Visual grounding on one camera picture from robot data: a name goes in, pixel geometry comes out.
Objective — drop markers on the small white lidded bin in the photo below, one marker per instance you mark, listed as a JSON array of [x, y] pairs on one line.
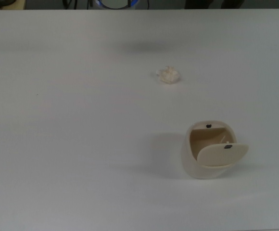
[[197, 166]]

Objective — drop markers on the dark bulky object behind table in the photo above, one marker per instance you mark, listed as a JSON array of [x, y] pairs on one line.
[[214, 3]]

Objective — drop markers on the crumpled white paper trash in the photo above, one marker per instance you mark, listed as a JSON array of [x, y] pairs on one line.
[[167, 75]]

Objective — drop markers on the black round object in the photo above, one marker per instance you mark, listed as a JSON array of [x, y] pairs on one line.
[[0, 3]]

